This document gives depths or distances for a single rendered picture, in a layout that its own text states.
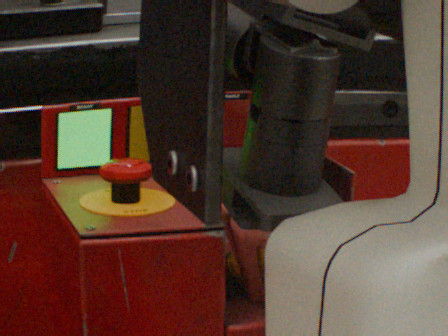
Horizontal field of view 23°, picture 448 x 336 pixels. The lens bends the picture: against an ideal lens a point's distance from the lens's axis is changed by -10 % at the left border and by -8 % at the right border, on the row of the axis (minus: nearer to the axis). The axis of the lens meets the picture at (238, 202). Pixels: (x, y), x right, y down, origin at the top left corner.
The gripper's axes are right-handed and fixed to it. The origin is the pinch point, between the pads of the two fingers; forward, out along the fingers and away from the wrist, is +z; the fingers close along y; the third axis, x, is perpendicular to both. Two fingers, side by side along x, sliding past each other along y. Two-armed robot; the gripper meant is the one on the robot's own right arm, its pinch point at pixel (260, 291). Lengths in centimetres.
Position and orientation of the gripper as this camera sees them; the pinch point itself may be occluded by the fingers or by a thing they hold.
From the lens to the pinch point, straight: 88.1
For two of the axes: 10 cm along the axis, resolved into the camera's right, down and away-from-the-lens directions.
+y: -3.6, -4.6, 8.1
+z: -1.4, 8.9, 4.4
